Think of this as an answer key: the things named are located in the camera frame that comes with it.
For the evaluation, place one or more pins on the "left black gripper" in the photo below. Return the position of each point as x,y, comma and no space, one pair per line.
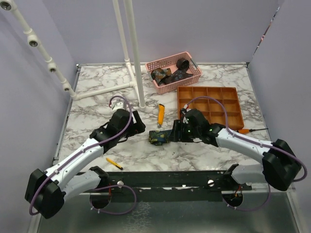
136,128

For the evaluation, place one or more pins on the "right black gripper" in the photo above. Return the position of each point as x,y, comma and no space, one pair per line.
178,125

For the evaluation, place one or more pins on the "blue yellow floral tie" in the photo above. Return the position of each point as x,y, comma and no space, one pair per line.
158,138

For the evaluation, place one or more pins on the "orange compartment tray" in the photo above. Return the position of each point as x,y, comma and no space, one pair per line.
223,98

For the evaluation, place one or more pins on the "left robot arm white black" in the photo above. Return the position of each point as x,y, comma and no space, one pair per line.
48,190

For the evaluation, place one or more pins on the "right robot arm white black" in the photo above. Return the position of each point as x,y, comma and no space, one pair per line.
276,163

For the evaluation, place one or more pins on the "orange utility knife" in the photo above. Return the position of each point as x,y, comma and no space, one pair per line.
161,113

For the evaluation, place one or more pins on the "yellow black pencil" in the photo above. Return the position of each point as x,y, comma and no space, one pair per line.
114,163

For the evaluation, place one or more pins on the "dark orange-patterned tie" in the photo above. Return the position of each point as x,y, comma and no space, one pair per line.
158,74

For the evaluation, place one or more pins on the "dark blue-patterned tie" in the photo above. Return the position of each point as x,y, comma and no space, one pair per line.
177,76

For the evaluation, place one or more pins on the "pink plastic basket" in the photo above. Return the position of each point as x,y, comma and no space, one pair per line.
170,62

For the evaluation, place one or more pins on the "rolled brown tie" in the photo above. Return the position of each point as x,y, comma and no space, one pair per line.
183,64

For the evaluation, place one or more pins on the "white pvc pipe rack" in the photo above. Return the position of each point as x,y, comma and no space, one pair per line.
134,70

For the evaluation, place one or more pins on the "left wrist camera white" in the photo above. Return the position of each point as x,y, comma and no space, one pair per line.
118,105

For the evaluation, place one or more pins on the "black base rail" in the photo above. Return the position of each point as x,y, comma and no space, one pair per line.
165,186

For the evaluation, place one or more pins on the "orange handled screwdriver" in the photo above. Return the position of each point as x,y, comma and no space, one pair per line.
245,131

